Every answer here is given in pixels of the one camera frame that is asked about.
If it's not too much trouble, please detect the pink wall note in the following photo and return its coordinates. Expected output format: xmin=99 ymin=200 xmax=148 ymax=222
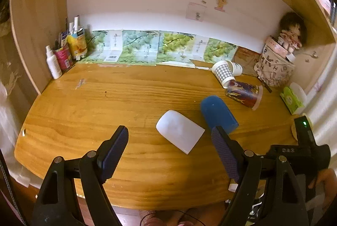
xmin=186 ymin=2 xmax=207 ymax=22

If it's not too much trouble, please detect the white round container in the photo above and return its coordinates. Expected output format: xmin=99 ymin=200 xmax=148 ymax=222
xmin=290 ymin=82 xmax=307 ymax=100

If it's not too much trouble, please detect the cream round lid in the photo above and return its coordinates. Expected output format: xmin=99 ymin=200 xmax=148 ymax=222
xmin=291 ymin=115 xmax=314 ymax=141

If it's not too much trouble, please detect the blue cup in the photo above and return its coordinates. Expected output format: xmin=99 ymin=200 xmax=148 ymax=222
xmin=200 ymin=95 xmax=239 ymax=135

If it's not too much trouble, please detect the checked paper cup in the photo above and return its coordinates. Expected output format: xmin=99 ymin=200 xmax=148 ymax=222
xmin=212 ymin=61 xmax=235 ymax=89

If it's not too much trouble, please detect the red can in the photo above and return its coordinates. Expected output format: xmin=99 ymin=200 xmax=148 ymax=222
xmin=54 ymin=45 xmax=74 ymax=70

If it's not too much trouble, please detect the green tissue pack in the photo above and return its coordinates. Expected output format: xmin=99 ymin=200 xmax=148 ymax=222
xmin=280 ymin=86 xmax=305 ymax=115

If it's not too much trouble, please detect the yellow drink carton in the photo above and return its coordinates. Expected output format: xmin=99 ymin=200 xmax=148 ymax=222
xmin=67 ymin=29 xmax=87 ymax=60

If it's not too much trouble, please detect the person's right hand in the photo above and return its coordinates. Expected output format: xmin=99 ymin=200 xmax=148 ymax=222
xmin=308 ymin=168 xmax=337 ymax=207

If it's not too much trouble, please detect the letter printed round box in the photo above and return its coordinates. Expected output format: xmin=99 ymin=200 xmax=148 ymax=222
xmin=254 ymin=36 xmax=295 ymax=88

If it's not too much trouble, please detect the white spray bottle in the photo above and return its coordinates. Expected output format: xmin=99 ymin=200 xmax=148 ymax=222
xmin=45 ymin=46 xmax=63 ymax=80

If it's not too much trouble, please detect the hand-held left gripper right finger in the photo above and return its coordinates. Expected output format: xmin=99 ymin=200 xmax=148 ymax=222
xmin=211 ymin=125 xmax=308 ymax=226

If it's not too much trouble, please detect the brown haired doll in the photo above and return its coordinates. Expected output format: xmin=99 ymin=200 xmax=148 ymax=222
xmin=276 ymin=12 xmax=307 ymax=54

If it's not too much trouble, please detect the brown cardboard box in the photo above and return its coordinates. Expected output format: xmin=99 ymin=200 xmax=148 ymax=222
xmin=234 ymin=47 xmax=264 ymax=77

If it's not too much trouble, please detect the dark printed paper cup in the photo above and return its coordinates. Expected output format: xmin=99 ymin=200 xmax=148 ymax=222
xmin=226 ymin=80 xmax=263 ymax=111

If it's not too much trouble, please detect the black pen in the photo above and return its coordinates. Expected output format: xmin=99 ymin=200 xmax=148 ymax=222
xmin=259 ymin=76 xmax=273 ymax=93

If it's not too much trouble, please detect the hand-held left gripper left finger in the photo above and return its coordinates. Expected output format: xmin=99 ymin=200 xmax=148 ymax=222
xmin=32 ymin=125 xmax=129 ymax=226

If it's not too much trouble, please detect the grape printed flat carton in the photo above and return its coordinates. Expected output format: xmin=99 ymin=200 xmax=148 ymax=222
xmin=79 ymin=30 xmax=123 ymax=63
xmin=191 ymin=35 xmax=237 ymax=64
xmin=120 ymin=29 xmax=161 ymax=66
xmin=157 ymin=31 xmax=197 ymax=68

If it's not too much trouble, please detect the plain white paper cup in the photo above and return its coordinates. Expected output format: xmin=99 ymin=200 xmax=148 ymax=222
xmin=228 ymin=61 xmax=243 ymax=77

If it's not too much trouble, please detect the yellow bear wall sticker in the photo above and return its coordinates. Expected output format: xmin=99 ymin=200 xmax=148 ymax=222
xmin=214 ymin=0 xmax=228 ymax=13

